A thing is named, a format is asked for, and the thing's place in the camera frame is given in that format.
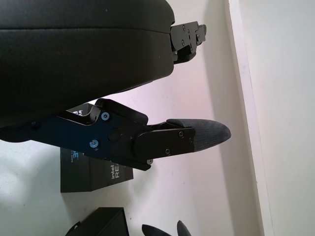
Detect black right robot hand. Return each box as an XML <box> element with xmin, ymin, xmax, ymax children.
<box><xmin>141</xmin><ymin>220</ymin><xmax>193</xmax><ymax>236</ymax></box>

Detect black box base with foam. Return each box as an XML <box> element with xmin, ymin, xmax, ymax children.
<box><xmin>65</xmin><ymin>206</ymin><xmax>130</xmax><ymax>236</ymax></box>

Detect black printed RealSense box lid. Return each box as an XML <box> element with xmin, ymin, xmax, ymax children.
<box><xmin>60</xmin><ymin>103</ymin><xmax>134</xmax><ymax>194</ymax></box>

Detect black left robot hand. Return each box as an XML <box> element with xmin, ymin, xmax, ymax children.
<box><xmin>0</xmin><ymin>0</ymin><xmax>232</xmax><ymax>172</ymax></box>

